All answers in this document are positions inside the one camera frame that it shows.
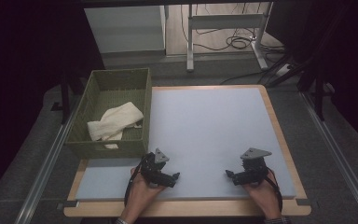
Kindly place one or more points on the metal floor rail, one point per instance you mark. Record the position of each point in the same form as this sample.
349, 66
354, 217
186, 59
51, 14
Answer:
42, 174
338, 155

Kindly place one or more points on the grey cabinet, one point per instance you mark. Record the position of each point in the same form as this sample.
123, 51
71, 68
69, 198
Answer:
124, 28

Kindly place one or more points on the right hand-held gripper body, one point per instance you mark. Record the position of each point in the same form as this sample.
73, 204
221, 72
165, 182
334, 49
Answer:
254, 171

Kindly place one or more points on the white power strip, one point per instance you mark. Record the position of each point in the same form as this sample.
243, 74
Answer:
282, 70

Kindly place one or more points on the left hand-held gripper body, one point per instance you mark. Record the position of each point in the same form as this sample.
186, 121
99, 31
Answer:
150, 169

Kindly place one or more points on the white metal desk frame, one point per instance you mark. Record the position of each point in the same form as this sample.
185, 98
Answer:
223, 21

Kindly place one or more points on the cream patterned cloth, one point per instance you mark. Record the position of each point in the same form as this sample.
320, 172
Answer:
115, 123

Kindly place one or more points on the black metal stand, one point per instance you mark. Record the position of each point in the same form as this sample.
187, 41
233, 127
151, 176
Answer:
64, 99
318, 90

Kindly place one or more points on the person's left hand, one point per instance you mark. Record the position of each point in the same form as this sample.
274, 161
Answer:
140, 194

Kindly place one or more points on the person's right hand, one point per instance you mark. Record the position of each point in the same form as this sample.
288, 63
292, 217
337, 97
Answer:
267, 197

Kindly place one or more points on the green woven basket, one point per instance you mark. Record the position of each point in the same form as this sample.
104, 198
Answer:
115, 93

